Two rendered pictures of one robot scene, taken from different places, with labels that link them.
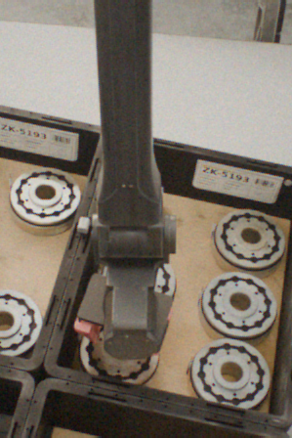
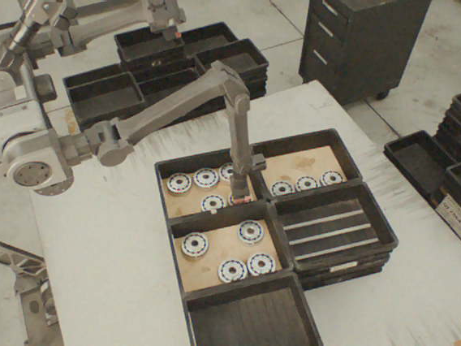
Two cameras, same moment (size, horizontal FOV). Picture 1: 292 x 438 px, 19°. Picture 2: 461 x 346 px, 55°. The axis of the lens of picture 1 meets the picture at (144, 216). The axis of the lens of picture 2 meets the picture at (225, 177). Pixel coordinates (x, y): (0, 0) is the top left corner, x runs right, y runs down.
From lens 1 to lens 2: 142 cm
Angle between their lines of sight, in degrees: 59
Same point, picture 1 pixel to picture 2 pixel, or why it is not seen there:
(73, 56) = (80, 307)
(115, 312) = (261, 161)
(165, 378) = not seen: hidden behind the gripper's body
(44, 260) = (217, 237)
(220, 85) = (76, 243)
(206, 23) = not seen: outside the picture
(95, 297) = (241, 192)
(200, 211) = (170, 204)
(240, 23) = not seen: outside the picture
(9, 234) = (213, 253)
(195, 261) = (192, 197)
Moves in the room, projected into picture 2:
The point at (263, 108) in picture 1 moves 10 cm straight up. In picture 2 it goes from (84, 223) to (77, 210)
